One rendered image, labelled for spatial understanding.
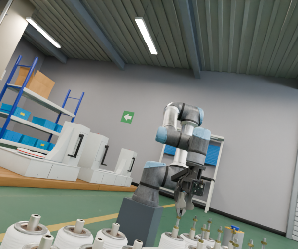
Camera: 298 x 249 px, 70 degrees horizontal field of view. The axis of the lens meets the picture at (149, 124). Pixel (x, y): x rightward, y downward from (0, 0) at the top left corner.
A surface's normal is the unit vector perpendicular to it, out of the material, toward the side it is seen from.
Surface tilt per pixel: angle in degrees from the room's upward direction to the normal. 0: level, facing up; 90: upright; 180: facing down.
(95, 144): 90
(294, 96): 90
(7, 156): 90
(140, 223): 90
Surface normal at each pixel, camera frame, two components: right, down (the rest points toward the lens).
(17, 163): -0.31, -0.30
